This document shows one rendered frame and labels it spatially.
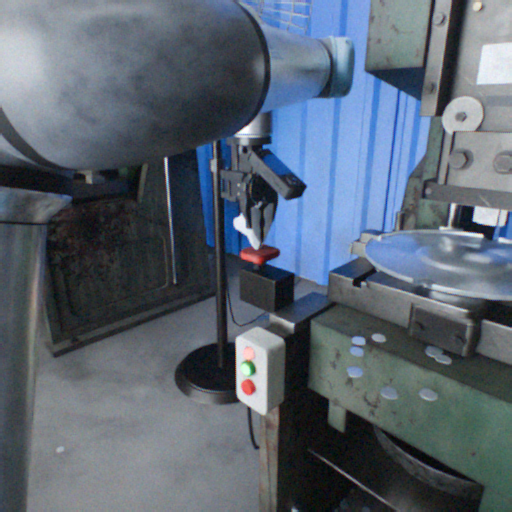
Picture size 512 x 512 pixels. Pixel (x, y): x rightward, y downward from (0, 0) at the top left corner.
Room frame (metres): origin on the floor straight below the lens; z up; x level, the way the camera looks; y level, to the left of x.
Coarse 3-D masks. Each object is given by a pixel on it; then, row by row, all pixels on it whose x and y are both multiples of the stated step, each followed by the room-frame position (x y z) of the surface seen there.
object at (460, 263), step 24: (408, 240) 0.68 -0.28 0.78; (432, 240) 0.68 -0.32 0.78; (456, 240) 0.68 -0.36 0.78; (480, 240) 0.68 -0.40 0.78; (504, 240) 0.67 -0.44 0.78; (384, 264) 0.56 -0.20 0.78; (408, 264) 0.56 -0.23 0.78; (432, 264) 0.56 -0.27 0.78; (456, 264) 0.55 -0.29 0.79; (480, 264) 0.55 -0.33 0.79; (504, 264) 0.55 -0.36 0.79; (432, 288) 0.48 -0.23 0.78; (456, 288) 0.48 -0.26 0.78; (480, 288) 0.48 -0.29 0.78; (504, 288) 0.48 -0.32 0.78
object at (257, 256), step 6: (252, 246) 0.76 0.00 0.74; (264, 246) 0.76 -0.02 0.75; (270, 246) 0.76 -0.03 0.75; (240, 252) 0.73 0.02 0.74; (246, 252) 0.73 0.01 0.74; (252, 252) 0.72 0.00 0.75; (258, 252) 0.72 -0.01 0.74; (264, 252) 0.72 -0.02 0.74; (270, 252) 0.73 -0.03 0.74; (276, 252) 0.73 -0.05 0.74; (246, 258) 0.72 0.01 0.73; (252, 258) 0.71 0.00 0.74; (258, 258) 0.70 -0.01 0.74; (264, 258) 0.71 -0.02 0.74; (270, 258) 0.72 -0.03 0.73; (276, 258) 0.73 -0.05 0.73
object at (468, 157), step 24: (480, 0) 0.65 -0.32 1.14; (504, 0) 0.63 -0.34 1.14; (480, 24) 0.65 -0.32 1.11; (504, 24) 0.63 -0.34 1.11; (456, 48) 0.67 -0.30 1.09; (480, 48) 0.64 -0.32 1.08; (504, 48) 0.62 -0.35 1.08; (456, 72) 0.66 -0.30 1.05; (480, 72) 0.64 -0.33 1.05; (504, 72) 0.62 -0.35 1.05; (456, 96) 0.66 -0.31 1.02; (480, 96) 0.64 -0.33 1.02; (504, 96) 0.61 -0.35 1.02; (456, 120) 0.64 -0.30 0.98; (480, 120) 0.62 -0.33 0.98; (504, 120) 0.61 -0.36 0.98; (456, 144) 0.62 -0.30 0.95; (480, 144) 0.60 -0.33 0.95; (504, 144) 0.58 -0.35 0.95; (456, 168) 0.62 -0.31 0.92; (480, 168) 0.60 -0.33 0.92; (504, 168) 0.56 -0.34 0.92
